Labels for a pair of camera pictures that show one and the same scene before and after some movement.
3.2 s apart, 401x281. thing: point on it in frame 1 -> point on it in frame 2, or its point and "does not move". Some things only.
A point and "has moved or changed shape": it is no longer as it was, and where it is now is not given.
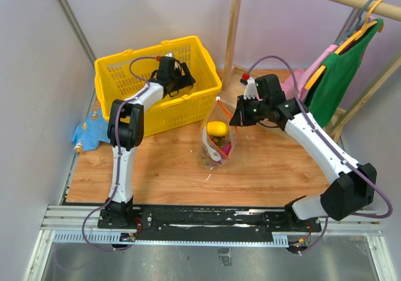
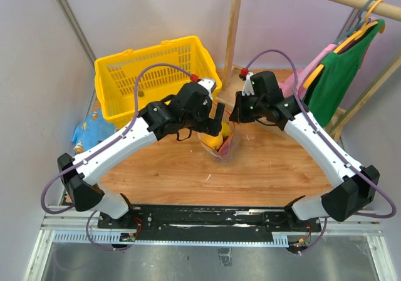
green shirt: [329, 94] does not move
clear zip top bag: [218, 138] has moved or changed shape
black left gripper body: [176, 79] -> [200, 120]
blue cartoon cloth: [94, 129] does not move
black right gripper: [240, 118] does not move
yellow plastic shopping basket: [114, 82] does not move
